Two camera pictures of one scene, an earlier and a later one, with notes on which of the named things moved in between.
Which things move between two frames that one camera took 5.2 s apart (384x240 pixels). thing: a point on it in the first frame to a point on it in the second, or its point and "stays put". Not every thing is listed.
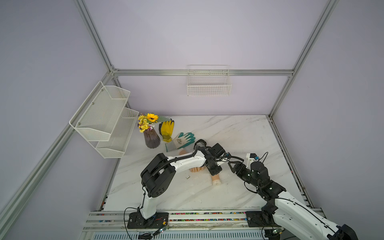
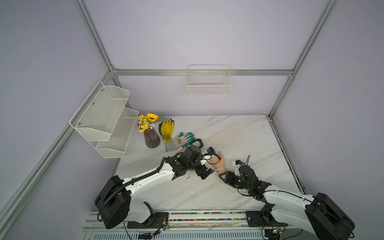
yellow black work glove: [166, 129] stays put
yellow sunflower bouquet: [146, 122] stays put
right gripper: [239, 165] to [228, 178]
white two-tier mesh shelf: [105, 120] stays put
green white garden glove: [180, 141] stays put
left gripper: [218, 169] to [203, 168]
